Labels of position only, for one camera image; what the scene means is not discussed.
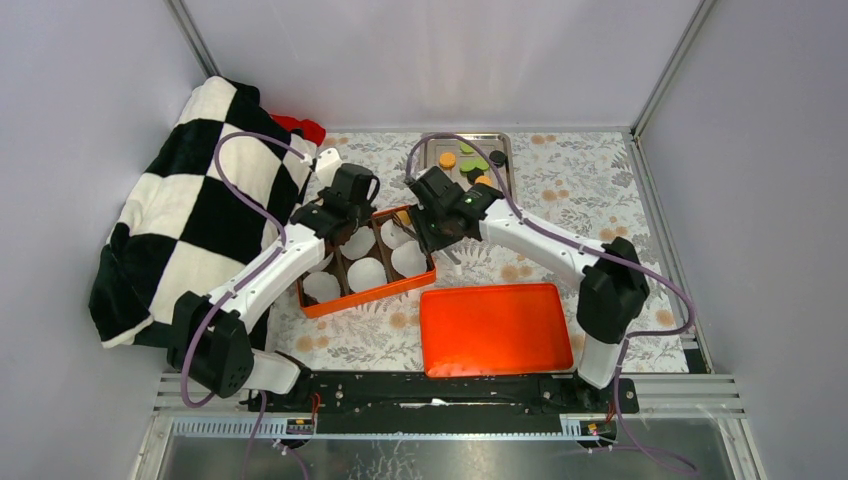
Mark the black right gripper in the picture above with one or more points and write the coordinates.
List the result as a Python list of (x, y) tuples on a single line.
[(420, 213)]

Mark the black cookie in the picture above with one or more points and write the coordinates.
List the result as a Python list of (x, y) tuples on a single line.
[(473, 174), (498, 158)]

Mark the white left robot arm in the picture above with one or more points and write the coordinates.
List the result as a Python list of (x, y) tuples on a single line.
[(210, 340)]

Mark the orange tin lid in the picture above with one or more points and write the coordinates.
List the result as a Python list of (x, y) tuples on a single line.
[(494, 330)]

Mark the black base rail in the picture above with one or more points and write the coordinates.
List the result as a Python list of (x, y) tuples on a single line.
[(346, 402)]

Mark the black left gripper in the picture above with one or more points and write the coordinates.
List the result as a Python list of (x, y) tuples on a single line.
[(365, 210)]

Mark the white paper cup liner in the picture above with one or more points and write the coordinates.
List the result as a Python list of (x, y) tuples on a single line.
[(359, 244), (408, 260), (394, 234), (365, 274), (323, 264), (322, 287)]

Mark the black white checkered blanket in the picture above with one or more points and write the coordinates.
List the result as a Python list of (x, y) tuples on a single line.
[(204, 208)]

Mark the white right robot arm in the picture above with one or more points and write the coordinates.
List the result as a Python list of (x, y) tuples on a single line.
[(611, 282)]

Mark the red cloth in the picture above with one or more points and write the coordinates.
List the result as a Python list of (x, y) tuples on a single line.
[(309, 130)]

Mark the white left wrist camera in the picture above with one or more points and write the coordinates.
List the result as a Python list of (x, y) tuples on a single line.
[(327, 162)]

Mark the stainless steel tray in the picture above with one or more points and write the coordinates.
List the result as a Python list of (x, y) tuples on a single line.
[(485, 141)]

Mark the steel tongs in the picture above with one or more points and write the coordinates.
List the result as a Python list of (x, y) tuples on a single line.
[(446, 253)]

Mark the floral patterned tablecloth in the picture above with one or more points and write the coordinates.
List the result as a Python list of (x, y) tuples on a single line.
[(581, 181)]

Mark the orange cookie tin box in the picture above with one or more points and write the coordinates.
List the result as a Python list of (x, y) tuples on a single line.
[(340, 265)]

